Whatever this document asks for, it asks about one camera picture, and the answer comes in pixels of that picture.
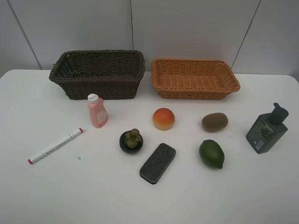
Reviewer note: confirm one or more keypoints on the green lime fruit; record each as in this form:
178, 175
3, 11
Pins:
211, 154

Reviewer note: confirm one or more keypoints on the brown kiwi fruit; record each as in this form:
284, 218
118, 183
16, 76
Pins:
214, 122

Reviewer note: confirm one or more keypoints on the dark grey whiteboard eraser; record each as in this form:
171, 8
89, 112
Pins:
157, 163

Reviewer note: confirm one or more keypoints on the dark mangosteen fruit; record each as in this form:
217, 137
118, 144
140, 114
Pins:
131, 141

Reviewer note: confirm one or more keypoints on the white marker red caps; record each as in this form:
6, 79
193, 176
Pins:
69, 137

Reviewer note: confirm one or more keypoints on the dark green pump bottle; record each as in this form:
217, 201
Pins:
267, 129

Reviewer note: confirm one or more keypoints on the orange peach fruit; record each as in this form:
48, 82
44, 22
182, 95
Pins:
163, 119

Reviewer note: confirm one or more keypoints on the pink bottle white cap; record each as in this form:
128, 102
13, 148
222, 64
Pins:
98, 113

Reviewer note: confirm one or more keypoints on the orange wicker basket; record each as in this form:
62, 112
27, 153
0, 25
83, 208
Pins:
193, 79

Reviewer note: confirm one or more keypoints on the dark brown wicker basket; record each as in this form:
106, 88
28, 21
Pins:
111, 74

